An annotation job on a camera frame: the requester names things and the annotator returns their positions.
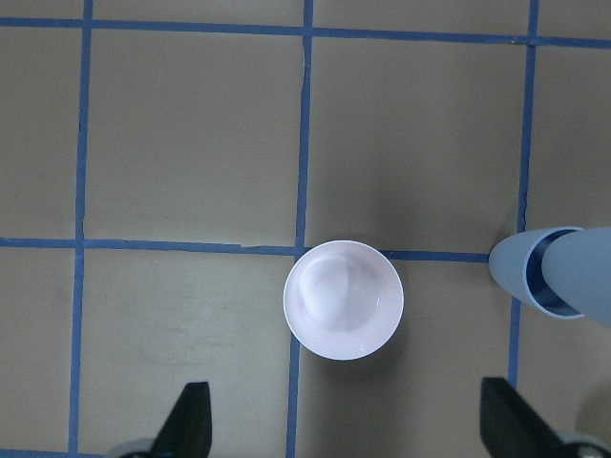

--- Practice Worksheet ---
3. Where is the pink bowl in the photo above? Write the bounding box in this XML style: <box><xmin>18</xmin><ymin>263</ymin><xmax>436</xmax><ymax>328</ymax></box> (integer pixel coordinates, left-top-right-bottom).
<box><xmin>283</xmin><ymin>240</ymin><xmax>404</xmax><ymax>361</ymax></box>

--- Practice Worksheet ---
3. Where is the blue cup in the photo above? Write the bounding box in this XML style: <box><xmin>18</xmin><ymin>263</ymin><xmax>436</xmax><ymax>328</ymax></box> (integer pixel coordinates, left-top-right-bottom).
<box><xmin>542</xmin><ymin>227</ymin><xmax>610</xmax><ymax>327</ymax></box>
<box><xmin>488</xmin><ymin>226</ymin><xmax>583</xmax><ymax>320</ymax></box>

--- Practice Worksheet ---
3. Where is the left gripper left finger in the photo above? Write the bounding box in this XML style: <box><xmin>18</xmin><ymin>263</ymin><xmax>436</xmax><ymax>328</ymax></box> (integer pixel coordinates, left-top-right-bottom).
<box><xmin>150</xmin><ymin>382</ymin><xmax>213</xmax><ymax>458</ymax></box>

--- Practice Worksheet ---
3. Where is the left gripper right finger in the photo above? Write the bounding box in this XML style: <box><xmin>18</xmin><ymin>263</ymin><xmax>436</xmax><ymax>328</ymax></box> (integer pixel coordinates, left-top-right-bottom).
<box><xmin>479</xmin><ymin>377</ymin><xmax>561</xmax><ymax>458</ymax></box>

